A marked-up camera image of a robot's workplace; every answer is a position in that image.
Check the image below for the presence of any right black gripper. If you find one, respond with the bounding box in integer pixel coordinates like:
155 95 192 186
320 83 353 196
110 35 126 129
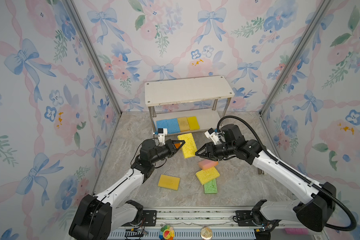
194 143 236 162

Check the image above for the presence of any blue sponge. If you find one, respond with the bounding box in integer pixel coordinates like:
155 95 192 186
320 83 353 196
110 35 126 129
167 119 181 134
157 120 169 134

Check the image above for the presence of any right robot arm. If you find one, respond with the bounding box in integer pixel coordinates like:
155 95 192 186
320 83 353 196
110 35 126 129
195 140 336 232

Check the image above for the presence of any green sponge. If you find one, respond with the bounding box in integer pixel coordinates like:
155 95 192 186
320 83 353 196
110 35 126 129
204 179 218 194

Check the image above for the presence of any blue sponge front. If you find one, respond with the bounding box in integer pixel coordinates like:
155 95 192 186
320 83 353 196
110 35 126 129
167 119 181 134

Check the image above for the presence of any colourful flower toy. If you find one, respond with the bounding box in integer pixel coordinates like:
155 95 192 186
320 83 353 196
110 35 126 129
159 225 175 240

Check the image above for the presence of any right aluminium frame post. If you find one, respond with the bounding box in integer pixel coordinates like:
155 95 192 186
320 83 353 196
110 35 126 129
259 0 334 117

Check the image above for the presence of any left aluminium frame post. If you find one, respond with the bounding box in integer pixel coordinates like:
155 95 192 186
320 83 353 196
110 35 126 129
62 0 122 117

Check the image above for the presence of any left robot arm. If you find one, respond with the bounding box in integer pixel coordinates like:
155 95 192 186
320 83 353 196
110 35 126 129
69 139 186 240

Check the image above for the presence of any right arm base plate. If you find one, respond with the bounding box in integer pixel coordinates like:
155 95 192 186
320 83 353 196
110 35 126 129
233 210 280 229

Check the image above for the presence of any round gold badge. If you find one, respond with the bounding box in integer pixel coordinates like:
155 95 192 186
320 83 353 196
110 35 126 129
200 227 213 240

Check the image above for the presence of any white two-tier metal shelf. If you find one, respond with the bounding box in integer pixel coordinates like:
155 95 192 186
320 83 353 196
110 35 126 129
145 76 235 132

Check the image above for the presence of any aluminium front rail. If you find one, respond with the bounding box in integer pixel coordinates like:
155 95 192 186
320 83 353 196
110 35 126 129
106 207 329 240

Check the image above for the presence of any aluminium frame post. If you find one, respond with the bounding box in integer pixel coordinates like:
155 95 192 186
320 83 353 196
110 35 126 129
259 0 334 117
62 0 122 117

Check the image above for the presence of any light yellow cellulose sponge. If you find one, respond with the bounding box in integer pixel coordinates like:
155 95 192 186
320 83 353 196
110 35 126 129
196 167 220 185

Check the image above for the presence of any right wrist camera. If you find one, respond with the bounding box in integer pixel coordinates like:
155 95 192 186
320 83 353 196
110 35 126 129
205 128 226 146

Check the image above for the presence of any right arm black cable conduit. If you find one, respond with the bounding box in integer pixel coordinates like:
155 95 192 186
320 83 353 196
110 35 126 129
216 115 358 232

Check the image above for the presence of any bright yellow scouring sponge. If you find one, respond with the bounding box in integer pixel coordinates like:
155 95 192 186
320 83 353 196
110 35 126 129
187 116 200 131

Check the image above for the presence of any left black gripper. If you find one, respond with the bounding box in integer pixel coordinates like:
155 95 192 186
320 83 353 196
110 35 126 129
149 140 184 167

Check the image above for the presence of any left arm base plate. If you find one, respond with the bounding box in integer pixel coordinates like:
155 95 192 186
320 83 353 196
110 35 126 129
128 210 158 227

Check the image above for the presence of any pink sponge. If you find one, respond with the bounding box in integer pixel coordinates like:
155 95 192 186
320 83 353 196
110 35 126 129
198 160 219 170

